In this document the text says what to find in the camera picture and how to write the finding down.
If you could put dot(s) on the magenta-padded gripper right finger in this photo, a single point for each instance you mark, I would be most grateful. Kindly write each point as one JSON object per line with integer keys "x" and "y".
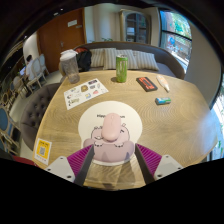
{"x": 166, "y": 166}

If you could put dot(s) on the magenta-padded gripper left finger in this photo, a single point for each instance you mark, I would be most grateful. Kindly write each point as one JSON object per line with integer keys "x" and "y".
{"x": 61, "y": 168}

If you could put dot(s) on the pink computer mouse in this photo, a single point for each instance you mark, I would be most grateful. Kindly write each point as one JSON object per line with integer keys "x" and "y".
{"x": 112, "y": 126}

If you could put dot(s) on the white hippo-print mouse pad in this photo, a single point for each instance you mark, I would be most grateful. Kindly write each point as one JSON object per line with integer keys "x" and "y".
{"x": 133, "y": 121}

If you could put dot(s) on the yellow square sticker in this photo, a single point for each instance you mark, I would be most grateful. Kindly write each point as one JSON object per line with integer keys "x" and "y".
{"x": 43, "y": 151}

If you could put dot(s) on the grey tufted chair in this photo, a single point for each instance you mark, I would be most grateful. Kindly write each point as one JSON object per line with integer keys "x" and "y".
{"x": 35, "y": 113}

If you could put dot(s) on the small green-blue packet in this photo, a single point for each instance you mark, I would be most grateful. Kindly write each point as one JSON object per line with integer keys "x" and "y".
{"x": 163, "y": 100}

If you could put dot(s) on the blue-backed chair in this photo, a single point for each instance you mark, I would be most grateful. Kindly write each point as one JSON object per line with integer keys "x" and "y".
{"x": 5, "y": 125}

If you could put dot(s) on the white sticker sheet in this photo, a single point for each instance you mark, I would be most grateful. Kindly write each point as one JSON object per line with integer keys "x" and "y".
{"x": 85, "y": 94}

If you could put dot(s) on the white plastic tube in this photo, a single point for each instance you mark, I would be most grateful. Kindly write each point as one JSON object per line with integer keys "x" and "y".
{"x": 163, "y": 82}

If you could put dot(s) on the black box with orange print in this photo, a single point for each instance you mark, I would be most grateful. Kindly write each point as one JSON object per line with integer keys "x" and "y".
{"x": 147, "y": 84}

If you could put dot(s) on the clear shaker bottle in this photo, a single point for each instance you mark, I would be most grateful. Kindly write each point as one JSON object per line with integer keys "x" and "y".
{"x": 70, "y": 68}

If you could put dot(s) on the white chairs group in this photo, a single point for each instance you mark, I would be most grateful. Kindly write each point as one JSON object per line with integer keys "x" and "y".
{"x": 39, "y": 70}

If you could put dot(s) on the grey curved sofa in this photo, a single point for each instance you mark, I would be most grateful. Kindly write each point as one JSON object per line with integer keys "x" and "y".
{"x": 170, "y": 61}

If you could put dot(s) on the person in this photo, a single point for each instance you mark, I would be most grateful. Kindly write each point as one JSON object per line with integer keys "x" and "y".
{"x": 29, "y": 68}

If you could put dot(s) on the striped cushion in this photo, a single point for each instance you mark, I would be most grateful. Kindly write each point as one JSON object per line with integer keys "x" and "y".
{"x": 110, "y": 58}
{"x": 97, "y": 58}
{"x": 146, "y": 60}
{"x": 132, "y": 60}

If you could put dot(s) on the green drink can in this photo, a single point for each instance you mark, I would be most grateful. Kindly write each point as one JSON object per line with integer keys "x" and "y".
{"x": 121, "y": 68}

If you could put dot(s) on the black backpack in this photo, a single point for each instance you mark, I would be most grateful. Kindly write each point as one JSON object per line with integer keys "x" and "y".
{"x": 84, "y": 60}

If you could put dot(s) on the brown wooden door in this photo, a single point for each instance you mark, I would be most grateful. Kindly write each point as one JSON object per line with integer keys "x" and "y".
{"x": 55, "y": 40}

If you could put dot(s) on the dark-framed window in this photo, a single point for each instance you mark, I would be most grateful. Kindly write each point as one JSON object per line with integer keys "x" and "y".
{"x": 176, "y": 36}

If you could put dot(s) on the glass-door cabinet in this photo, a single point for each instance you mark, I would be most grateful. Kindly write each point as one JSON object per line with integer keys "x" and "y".
{"x": 135, "y": 26}

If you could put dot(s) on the white door sign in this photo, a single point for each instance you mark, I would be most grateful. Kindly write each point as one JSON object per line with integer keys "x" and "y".
{"x": 72, "y": 23}

